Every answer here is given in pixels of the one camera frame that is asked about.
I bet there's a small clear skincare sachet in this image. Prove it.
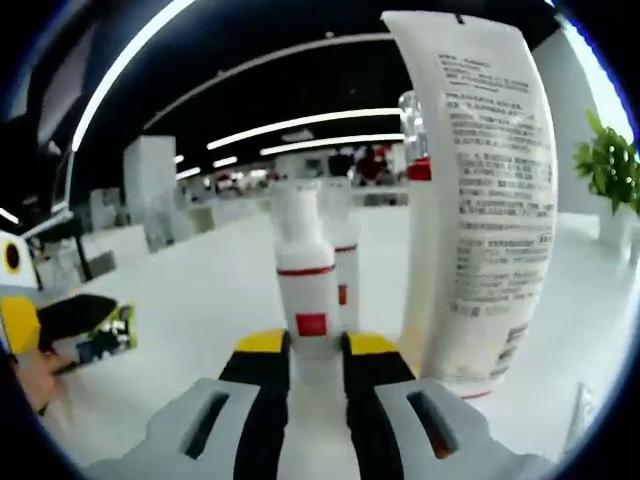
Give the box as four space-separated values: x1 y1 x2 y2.
569 382 604 451

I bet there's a potted green plant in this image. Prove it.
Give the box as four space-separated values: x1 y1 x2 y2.
572 109 640 251

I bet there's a white skincare tube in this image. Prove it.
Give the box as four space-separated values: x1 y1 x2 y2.
380 9 559 401

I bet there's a large red-ringed skincare bottle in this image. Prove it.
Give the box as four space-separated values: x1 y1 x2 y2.
397 89 434 361

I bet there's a person's left hand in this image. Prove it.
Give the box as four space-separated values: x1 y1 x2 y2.
0 347 71 416

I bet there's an open laptop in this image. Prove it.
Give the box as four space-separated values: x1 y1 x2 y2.
9 117 76 236

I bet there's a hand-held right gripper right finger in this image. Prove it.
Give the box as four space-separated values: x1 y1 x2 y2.
339 330 556 480

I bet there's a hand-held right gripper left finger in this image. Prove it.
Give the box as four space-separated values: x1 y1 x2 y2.
82 327 292 480

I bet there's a small white skincare bottle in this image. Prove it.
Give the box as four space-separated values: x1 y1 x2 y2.
319 177 362 334
269 179 337 386

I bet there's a black laptop stand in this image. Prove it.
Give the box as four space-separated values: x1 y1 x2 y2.
19 207 96 284

